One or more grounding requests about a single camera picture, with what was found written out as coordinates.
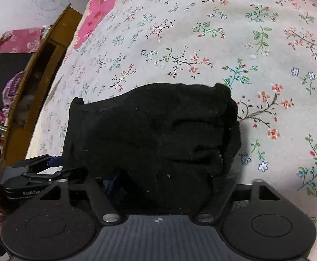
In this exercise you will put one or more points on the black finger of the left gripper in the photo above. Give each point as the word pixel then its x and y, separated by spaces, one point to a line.
pixel 62 174

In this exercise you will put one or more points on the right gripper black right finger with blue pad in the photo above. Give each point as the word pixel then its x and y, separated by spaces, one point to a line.
pixel 218 202

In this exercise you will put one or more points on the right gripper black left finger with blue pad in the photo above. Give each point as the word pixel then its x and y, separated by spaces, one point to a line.
pixel 100 204

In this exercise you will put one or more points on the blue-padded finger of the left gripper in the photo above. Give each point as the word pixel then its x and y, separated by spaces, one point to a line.
pixel 39 161

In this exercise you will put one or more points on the black pants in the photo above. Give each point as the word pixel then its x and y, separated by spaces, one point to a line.
pixel 165 148

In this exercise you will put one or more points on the purple patterned cloth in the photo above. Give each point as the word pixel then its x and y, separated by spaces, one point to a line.
pixel 10 91

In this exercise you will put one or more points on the black screen panel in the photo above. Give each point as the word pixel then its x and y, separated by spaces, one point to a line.
pixel 10 65

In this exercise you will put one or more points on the brown wooden headboard shelf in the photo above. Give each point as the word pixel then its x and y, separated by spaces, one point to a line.
pixel 36 83

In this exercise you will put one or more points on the pink floral cloth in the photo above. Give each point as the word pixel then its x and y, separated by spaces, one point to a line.
pixel 20 41

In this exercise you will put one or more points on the pink patterned blanket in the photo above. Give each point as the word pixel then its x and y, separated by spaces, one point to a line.
pixel 95 12

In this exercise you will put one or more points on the floral white bedsheet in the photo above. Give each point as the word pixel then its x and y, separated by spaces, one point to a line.
pixel 265 51

